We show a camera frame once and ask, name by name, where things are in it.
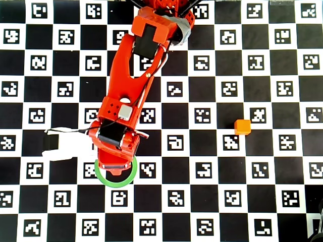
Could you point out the white square block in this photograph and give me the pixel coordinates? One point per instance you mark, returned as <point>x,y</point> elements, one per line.
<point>125,111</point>

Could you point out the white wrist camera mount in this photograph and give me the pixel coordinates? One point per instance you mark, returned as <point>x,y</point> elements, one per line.
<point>73,148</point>

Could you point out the red robot arm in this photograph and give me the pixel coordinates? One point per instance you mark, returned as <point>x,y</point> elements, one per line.
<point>121,73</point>

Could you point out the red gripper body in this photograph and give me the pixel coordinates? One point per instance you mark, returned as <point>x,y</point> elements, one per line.
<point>114,167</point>

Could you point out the orange cube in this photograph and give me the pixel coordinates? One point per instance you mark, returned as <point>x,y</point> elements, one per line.
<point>242,126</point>

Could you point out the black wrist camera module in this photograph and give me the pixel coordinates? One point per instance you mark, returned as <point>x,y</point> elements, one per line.
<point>51,142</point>

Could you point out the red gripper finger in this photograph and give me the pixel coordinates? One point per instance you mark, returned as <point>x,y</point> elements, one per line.
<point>113,161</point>

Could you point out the grey tape wrap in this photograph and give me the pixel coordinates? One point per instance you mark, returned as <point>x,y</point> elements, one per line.
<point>183,30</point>

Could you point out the checkerboard marker mat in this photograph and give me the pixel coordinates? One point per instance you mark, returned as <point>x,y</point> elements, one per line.
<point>176,201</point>

